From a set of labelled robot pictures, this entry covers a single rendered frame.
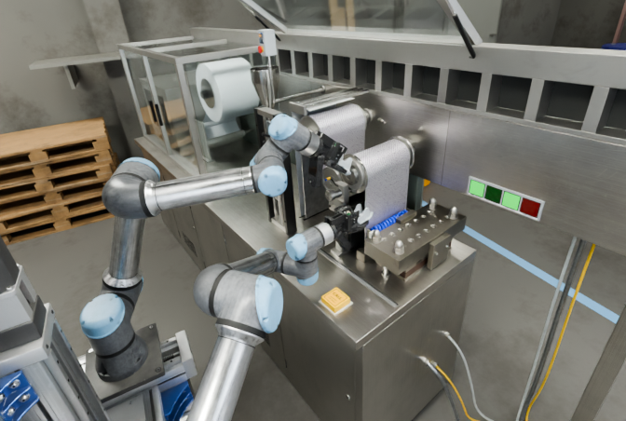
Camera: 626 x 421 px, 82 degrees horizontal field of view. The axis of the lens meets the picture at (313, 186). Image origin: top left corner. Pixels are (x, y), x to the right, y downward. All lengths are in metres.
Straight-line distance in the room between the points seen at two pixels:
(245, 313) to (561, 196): 0.96
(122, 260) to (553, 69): 1.36
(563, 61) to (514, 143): 0.27
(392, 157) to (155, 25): 3.76
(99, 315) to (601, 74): 1.50
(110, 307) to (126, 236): 0.21
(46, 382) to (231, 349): 0.37
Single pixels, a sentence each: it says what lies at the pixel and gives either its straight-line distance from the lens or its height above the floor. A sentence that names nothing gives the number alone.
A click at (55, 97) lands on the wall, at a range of 4.79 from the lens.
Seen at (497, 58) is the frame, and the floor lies 1.62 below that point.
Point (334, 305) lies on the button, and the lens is 1.24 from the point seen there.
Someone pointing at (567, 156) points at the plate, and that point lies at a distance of 1.26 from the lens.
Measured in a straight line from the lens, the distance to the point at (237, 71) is 2.06.
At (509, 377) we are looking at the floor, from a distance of 2.37.
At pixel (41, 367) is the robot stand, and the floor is 1.20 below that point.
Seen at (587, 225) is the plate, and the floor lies 1.19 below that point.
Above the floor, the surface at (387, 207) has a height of 1.09.
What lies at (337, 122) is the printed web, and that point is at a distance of 1.45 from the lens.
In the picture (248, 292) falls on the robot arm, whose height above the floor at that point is 1.25.
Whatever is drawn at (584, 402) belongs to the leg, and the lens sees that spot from 1.95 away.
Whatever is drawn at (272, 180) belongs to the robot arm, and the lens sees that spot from 0.91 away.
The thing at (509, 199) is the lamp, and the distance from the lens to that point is 1.37.
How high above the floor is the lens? 1.82
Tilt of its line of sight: 28 degrees down
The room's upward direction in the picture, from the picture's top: 4 degrees counter-clockwise
